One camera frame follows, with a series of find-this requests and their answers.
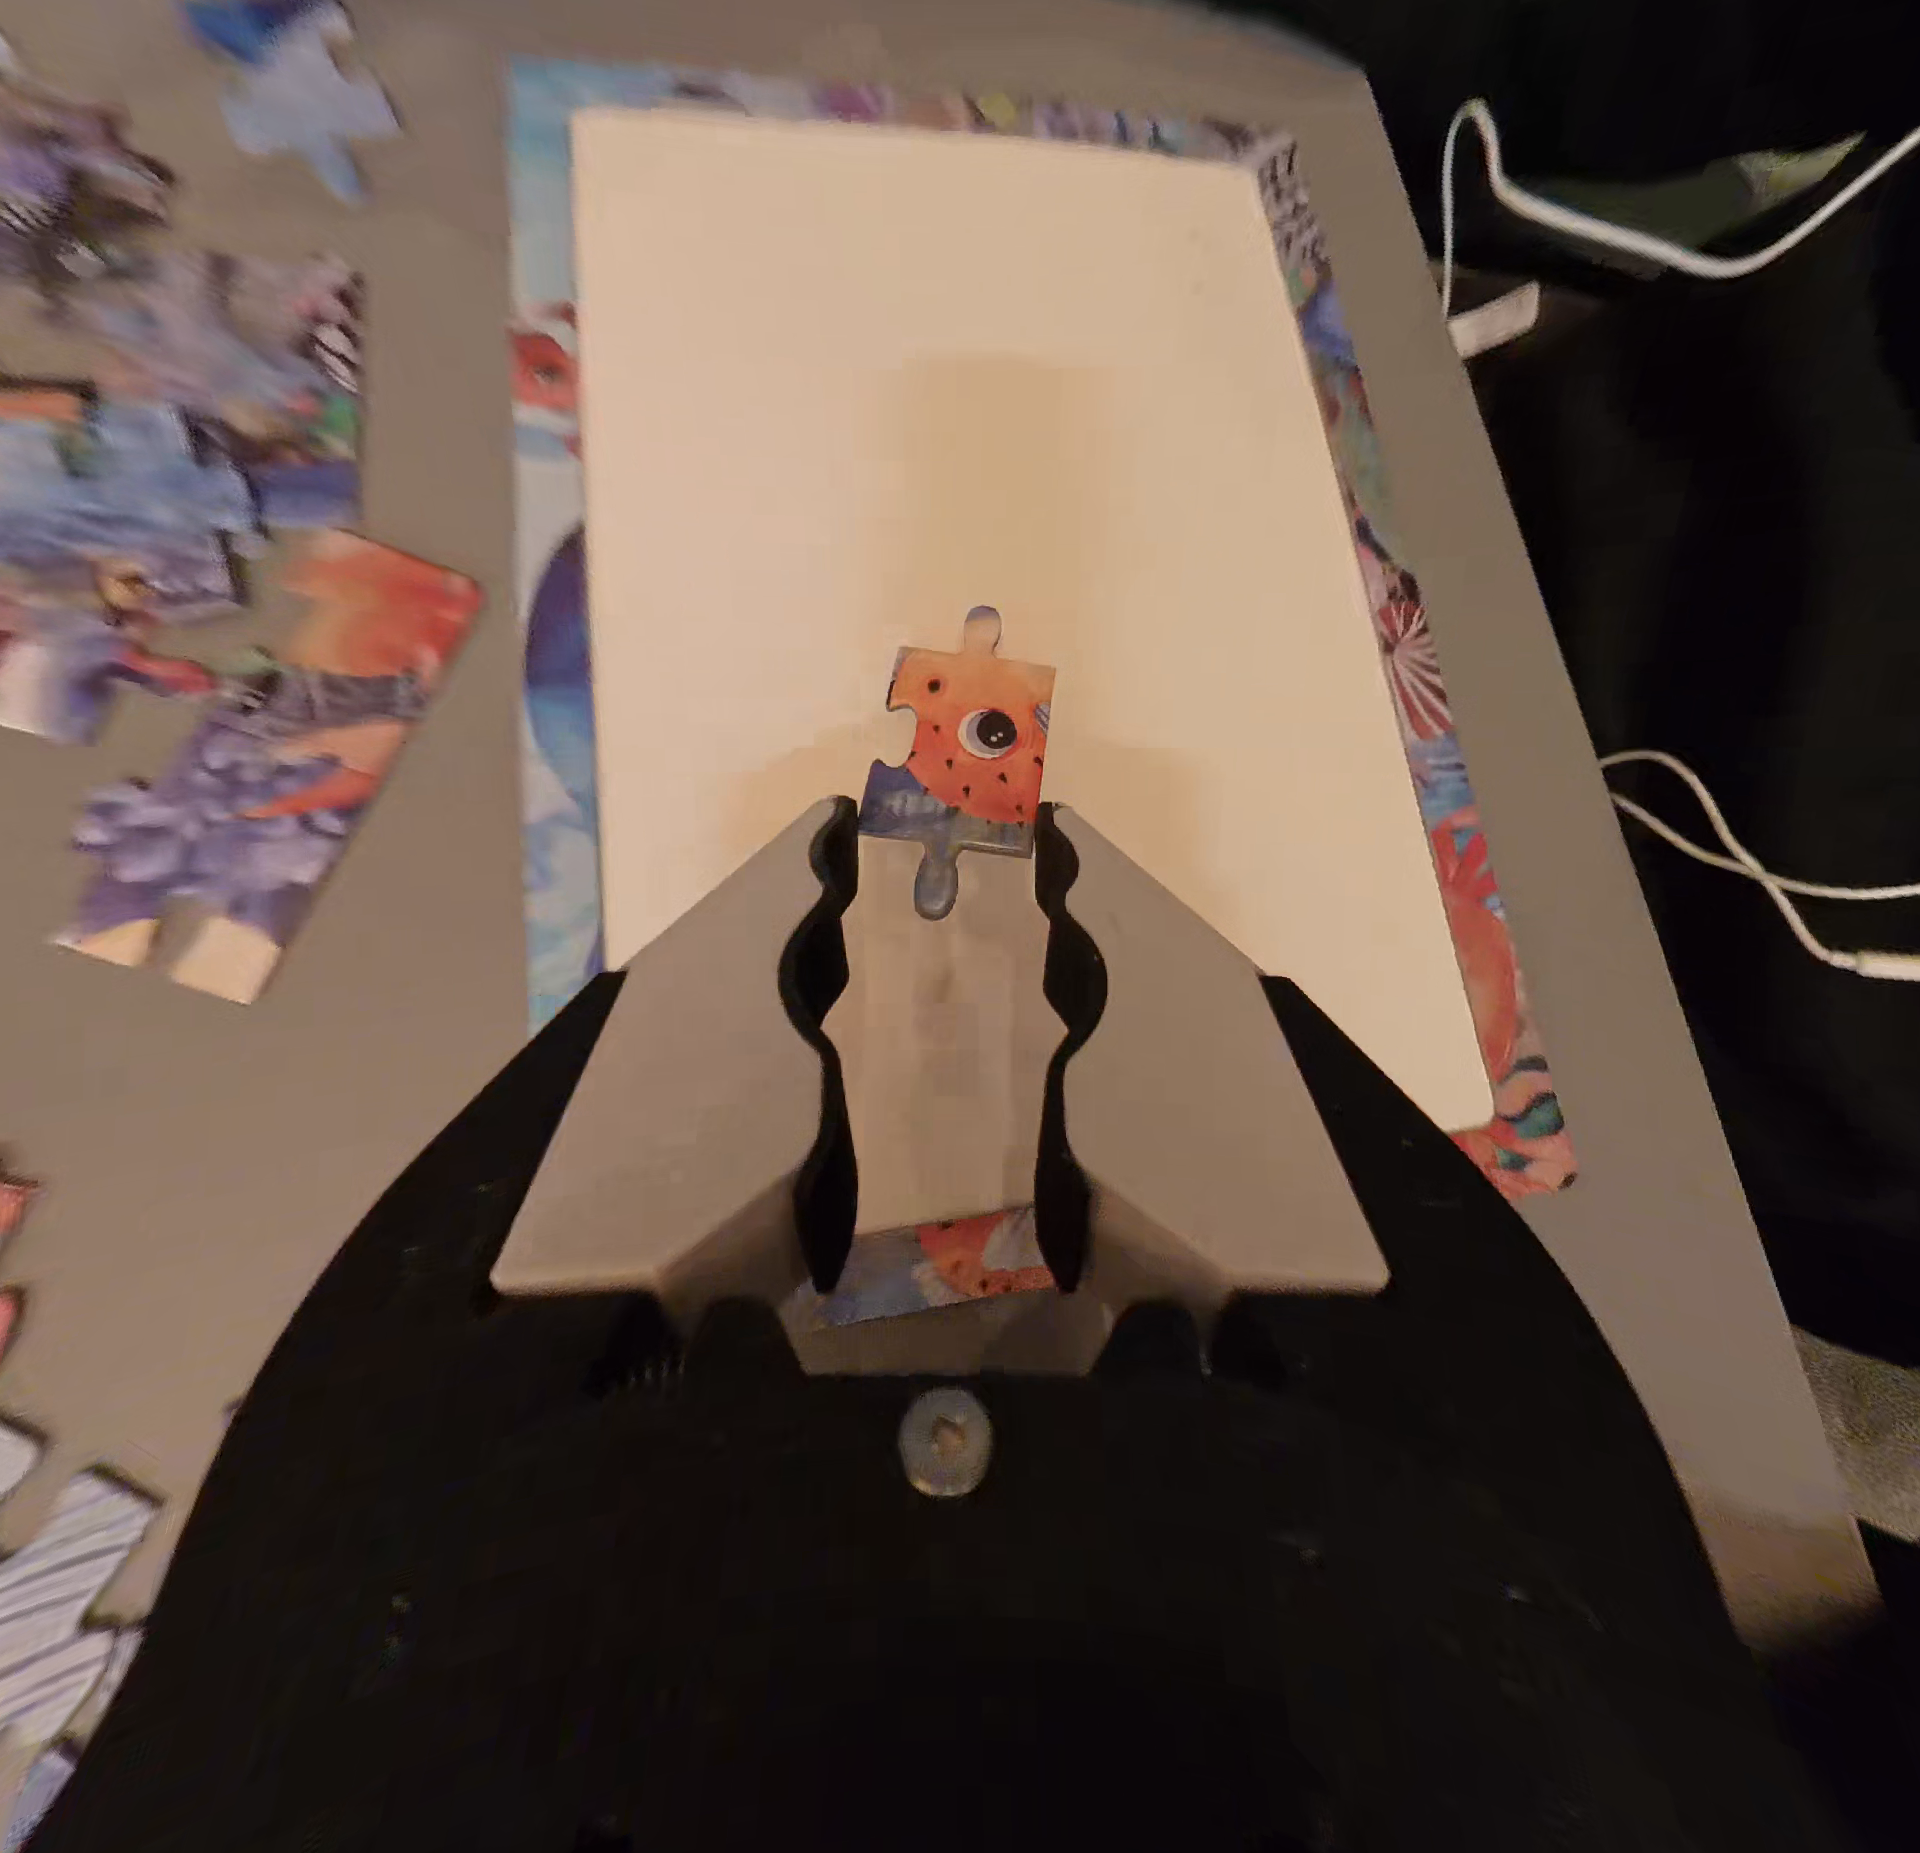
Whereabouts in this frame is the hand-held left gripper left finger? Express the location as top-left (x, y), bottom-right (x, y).
top-left (492, 792), bottom-right (864, 1313)

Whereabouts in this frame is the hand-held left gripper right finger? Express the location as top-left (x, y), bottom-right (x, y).
top-left (1032, 800), bottom-right (1392, 1302)

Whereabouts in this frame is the orange pufferfish puzzle piece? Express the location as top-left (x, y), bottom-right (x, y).
top-left (858, 604), bottom-right (1061, 924)

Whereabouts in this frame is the colourful puzzle frame board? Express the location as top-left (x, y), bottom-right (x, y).
top-left (502, 52), bottom-right (1581, 1333)

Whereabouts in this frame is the large purple orange puzzle piece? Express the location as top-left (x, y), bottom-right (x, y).
top-left (56, 530), bottom-right (486, 1009)

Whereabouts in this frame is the pile of jigsaw puzzle pieces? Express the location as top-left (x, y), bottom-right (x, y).
top-left (0, 0), bottom-right (411, 1853)

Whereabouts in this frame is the thin white cable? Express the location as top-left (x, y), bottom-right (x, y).
top-left (1436, 98), bottom-right (1920, 358)

